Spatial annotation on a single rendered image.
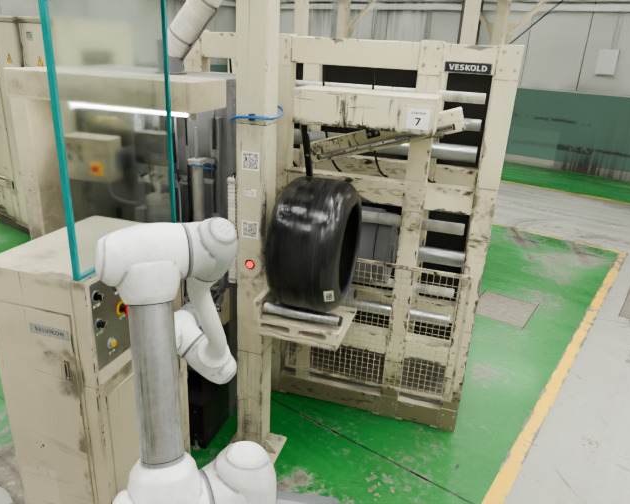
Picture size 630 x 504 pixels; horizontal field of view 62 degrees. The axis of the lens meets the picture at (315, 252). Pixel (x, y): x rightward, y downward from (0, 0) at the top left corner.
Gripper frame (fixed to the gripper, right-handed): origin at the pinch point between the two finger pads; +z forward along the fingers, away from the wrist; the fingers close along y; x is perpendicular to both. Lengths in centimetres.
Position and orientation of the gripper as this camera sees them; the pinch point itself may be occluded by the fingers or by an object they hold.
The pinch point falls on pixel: (219, 291)
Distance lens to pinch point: 206.7
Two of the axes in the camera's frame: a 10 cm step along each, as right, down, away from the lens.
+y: -9.5, -1.5, 2.6
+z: 2.9, -3.3, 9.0
